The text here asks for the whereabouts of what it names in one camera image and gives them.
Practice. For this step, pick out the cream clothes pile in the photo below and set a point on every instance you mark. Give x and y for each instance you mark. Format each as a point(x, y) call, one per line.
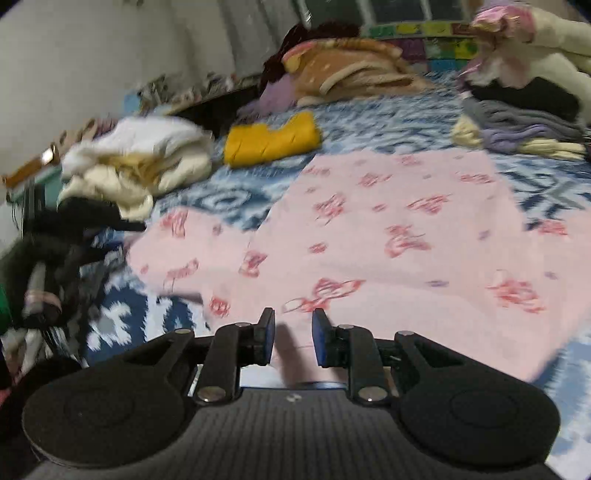
point(138, 157)

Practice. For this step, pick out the purple cloth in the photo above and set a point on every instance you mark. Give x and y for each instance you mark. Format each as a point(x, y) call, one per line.
point(281, 92)

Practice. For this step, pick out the lavender folded garment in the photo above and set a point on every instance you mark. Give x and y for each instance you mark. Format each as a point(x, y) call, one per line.
point(508, 138)

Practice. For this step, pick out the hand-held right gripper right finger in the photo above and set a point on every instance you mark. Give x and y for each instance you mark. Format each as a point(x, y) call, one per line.
point(319, 341)

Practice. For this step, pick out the dark maroon dotted cloth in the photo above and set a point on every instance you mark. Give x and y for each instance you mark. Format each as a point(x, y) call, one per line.
point(314, 32)

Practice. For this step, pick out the pale yellow folded garment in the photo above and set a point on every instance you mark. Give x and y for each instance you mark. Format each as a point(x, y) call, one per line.
point(549, 148)

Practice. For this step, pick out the cream quilt with pink satin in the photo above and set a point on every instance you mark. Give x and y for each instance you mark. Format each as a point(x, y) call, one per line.
point(554, 50)

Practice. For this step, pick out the dark clothes pile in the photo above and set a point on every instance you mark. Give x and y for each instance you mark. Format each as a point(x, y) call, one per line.
point(51, 249)

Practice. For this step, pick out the colourful alphabet mat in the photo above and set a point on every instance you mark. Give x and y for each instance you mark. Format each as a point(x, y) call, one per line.
point(438, 48)

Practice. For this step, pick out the pink printed garment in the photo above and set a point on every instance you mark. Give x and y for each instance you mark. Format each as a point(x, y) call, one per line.
point(369, 240)

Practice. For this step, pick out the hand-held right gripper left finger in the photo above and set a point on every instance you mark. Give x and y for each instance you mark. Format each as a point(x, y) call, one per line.
point(267, 339)

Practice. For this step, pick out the grey folded garment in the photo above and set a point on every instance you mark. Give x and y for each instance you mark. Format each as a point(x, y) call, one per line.
point(508, 117)

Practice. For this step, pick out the black folded garment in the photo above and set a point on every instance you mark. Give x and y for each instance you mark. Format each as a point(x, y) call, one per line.
point(531, 99)

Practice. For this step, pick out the blue white patterned blanket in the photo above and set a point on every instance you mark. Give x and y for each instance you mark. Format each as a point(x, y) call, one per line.
point(392, 124)

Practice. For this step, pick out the brown dotted fleece garment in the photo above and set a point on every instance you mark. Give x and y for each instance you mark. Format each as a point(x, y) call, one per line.
point(351, 64)

